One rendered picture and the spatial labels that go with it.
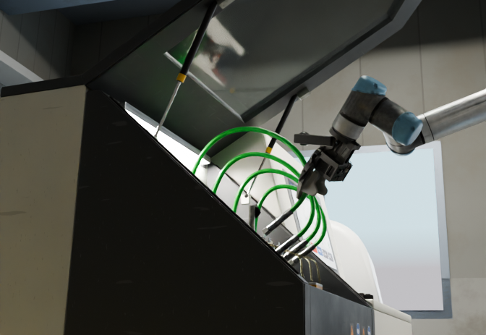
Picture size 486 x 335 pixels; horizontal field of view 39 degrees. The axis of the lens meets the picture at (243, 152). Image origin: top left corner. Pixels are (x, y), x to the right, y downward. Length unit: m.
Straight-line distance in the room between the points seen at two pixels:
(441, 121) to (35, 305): 1.09
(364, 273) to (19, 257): 2.08
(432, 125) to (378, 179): 2.70
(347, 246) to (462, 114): 1.83
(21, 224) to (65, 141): 0.23
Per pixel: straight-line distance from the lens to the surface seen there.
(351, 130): 1.73
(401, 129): 1.67
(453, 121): 1.81
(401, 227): 4.41
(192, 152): 2.17
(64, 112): 1.84
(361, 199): 4.47
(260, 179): 2.29
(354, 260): 3.52
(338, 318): 1.70
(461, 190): 4.46
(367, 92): 1.70
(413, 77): 4.71
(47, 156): 1.83
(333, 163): 1.74
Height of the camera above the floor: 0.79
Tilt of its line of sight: 17 degrees up
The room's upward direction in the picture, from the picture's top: 1 degrees clockwise
